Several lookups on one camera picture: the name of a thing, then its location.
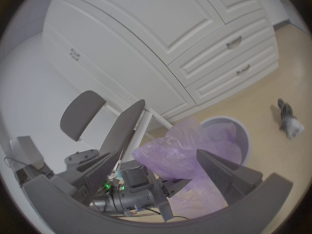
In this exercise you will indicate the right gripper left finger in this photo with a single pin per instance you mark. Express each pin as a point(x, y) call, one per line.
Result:
point(97, 177)

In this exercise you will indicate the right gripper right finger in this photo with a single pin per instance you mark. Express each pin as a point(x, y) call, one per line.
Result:
point(224, 177)

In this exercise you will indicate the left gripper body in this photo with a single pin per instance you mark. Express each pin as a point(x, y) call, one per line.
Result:
point(141, 200)

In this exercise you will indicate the purple plastic bag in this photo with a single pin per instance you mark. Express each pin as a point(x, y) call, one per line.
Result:
point(175, 152)

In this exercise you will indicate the black and white wrapper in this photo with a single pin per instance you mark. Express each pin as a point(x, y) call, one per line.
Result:
point(291, 123)

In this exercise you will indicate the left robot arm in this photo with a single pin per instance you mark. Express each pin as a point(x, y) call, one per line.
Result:
point(80, 158)

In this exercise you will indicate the pale grey trash bin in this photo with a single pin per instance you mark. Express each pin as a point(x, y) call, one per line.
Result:
point(245, 142)

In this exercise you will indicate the white chair dark grey seat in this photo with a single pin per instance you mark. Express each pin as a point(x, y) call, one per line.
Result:
point(80, 116)

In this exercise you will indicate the white wardrobe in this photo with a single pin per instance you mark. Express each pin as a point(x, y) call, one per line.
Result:
point(146, 33)

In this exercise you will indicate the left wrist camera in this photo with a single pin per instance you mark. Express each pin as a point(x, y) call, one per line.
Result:
point(135, 177)

